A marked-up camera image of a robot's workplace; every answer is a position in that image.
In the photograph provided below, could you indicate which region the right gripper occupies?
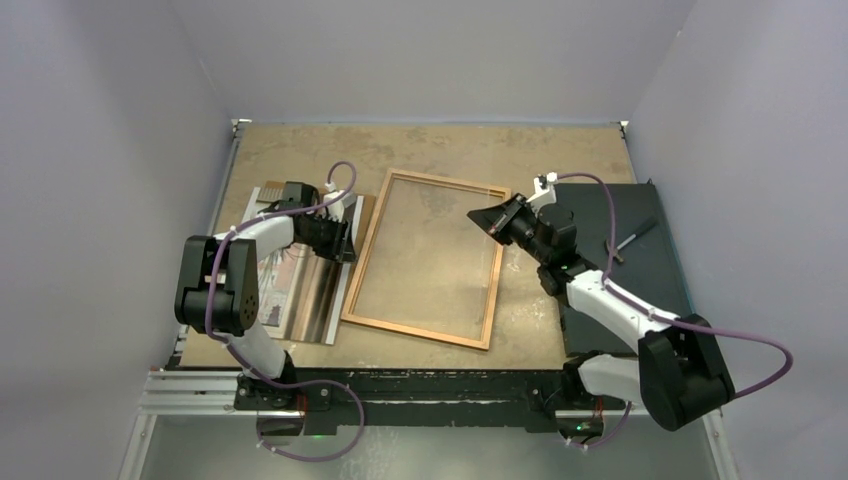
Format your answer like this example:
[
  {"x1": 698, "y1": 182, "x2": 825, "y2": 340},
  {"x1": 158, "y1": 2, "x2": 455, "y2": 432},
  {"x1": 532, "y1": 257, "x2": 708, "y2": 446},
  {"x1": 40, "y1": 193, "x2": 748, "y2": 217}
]
[{"x1": 468, "y1": 193, "x2": 551, "y2": 263}]

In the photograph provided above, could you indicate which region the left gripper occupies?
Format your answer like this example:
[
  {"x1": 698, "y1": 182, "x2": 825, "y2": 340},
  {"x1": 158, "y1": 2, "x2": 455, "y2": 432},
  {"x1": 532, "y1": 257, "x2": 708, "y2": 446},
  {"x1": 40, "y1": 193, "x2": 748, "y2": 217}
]
[{"x1": 298, "y1": 212, "x2": 357, "y2": 263}]

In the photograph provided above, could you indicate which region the plant photo print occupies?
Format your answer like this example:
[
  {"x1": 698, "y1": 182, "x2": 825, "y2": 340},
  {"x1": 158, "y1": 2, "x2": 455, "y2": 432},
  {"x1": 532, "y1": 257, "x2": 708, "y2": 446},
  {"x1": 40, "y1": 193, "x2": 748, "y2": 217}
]
[{"x1": 239, "y1": 186, "x2": 366, "y2": 346}]

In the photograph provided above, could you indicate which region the clear acrylic sheet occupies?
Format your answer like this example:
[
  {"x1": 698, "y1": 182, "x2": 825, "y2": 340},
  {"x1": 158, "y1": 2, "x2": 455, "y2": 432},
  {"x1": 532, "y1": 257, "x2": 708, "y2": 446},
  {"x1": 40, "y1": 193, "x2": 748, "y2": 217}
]
[{"x1": 354, "y1": 177, "x2": 505, "y2": 342}]

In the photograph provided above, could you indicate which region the wooden picture frame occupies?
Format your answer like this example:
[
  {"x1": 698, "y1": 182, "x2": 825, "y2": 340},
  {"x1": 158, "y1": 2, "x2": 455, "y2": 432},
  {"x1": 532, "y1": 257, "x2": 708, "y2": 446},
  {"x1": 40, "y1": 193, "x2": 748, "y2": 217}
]
[{"x1": 339, "y1": 168, "x2": 513, "y2": 352}]

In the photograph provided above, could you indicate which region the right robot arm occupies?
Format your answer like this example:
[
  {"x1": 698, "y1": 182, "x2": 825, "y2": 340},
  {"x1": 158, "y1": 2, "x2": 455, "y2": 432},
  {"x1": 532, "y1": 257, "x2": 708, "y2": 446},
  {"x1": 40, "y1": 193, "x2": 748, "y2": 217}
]
[{"x1": 467, "y1": 194, "x2": 736, "y2": 431}]

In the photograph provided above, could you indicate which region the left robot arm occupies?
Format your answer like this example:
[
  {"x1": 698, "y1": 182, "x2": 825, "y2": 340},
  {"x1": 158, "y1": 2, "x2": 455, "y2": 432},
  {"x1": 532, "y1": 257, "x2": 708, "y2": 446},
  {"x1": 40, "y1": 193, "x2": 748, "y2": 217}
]
[{"x1": 174, "y1": 182, "x2": 356, "y2": 409}]

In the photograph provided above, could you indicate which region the brown backing board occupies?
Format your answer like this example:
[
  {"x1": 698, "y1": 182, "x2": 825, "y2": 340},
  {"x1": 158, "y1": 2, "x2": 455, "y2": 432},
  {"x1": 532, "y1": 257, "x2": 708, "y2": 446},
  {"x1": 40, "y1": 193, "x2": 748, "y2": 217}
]
[{"x1": 242, "y1": 181, "x2": 376, "y2": 231}]

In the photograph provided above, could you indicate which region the small hammer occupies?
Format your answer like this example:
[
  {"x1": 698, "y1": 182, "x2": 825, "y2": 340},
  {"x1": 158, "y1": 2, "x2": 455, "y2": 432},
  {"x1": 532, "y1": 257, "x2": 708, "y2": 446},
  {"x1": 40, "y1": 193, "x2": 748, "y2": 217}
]
[{"x1": 605, "y1": 216, "x2": 658, "y2": 264}]

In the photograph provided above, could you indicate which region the black mat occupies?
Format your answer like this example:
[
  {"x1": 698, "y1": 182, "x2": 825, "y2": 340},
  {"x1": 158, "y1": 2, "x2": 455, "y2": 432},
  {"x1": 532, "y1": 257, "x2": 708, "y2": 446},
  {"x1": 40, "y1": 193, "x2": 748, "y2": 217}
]
[{"x1": 548, "y1": 182, "x2": 705, "y2": 362}]

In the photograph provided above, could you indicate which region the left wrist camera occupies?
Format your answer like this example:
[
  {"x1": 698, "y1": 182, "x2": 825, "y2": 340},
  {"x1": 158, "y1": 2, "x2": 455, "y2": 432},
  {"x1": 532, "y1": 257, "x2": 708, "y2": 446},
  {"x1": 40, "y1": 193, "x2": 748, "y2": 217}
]
[{"x1": 322, "y1": 190, "x2": 357, "y2": 221}]

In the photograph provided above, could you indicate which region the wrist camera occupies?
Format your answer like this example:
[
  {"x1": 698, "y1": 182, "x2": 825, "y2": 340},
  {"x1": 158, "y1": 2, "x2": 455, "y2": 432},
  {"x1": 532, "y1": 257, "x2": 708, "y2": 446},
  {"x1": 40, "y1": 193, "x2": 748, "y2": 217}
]
[
  {"x1": 322, "y1": 190, "x2": 357, "y2": 221},
  {"x1": 527, "y1": 172, "x2": 559, "y2": 212}
]

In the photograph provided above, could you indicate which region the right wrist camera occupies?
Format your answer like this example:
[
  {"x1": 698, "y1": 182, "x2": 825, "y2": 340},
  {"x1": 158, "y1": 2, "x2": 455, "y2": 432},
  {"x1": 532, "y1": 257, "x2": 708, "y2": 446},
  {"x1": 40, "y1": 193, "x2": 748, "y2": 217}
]
[{"x1": 527, "y1": 172, "x2": 559, "y2": 212}]

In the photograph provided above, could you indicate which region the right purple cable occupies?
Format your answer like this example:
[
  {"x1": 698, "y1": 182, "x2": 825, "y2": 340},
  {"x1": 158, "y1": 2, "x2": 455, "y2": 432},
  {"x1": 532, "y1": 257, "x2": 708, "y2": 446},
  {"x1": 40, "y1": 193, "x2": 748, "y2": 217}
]
[{"x1": 549, "y1": 172, "x2": 795, "y2": 452}]

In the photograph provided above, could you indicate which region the purple cable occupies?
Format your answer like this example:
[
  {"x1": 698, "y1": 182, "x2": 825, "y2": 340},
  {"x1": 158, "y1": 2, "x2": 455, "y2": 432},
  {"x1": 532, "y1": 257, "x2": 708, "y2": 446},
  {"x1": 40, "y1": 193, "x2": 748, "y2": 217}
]
[
  {"x1": 549, "y1": 172, "x2": 795, "y2": 452},
  {"x1": 203, "y1": 161, "x2": 367, "y2": 464}
]

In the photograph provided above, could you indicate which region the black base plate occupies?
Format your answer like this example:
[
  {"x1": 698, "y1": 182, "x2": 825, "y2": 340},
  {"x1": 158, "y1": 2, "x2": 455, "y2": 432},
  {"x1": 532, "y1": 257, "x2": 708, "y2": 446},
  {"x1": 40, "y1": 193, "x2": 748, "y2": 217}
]
[{"x1": 233, "y1": 367, "x2": 627, "y2": 439}]

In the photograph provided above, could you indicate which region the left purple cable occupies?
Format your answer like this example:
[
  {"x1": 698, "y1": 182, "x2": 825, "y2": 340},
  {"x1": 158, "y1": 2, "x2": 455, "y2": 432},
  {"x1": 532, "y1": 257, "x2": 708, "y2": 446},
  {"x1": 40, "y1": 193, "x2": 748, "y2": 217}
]
[{"x1": 203, "y1": 161, "x2": 367, "y2": 464}]

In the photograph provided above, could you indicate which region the aluminium rail frame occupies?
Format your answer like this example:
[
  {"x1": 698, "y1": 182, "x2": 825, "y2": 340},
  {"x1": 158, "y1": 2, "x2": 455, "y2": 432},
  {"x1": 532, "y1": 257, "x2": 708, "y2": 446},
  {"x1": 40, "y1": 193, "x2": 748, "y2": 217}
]
[{"x1": 122, "y1": 122, "x2": 738, "y2": 479}]

